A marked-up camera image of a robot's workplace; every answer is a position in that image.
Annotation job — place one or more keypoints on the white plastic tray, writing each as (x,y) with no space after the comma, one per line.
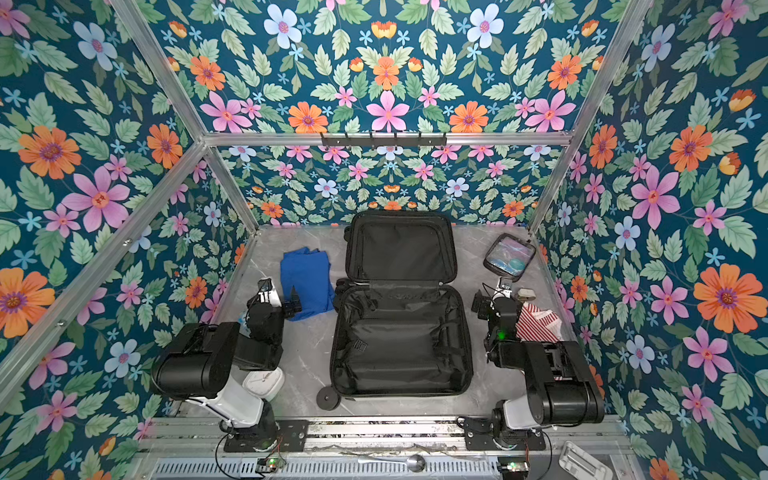
(581,465)

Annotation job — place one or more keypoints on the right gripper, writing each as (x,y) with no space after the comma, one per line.
(486,303)

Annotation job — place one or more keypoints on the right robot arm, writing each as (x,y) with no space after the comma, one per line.
(560,388)

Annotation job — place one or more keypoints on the small grey white object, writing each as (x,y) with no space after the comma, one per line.
(525,295)

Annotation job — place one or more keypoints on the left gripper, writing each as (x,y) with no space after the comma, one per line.
(288,301)

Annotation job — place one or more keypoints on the black suitcase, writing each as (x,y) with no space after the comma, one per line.
(401,328)

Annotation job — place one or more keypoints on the metal spoon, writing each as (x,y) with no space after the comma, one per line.
(413,463)

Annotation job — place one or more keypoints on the clear toiletry pouch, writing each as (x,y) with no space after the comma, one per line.
(509,256)

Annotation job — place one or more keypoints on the blue cloth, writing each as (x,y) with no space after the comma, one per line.
(308,272)

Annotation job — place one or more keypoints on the red white striped shirt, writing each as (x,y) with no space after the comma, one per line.
(537,325)

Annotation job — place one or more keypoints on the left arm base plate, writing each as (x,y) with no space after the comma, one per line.
(281,435)

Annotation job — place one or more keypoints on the aluminium frame rail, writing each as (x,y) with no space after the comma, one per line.
(285,139)

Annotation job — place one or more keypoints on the white square clock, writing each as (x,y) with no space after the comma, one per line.
(265,384)

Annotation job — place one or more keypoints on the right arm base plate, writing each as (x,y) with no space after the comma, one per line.
(486,434)

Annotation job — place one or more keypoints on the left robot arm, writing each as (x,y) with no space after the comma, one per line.
(196,366)

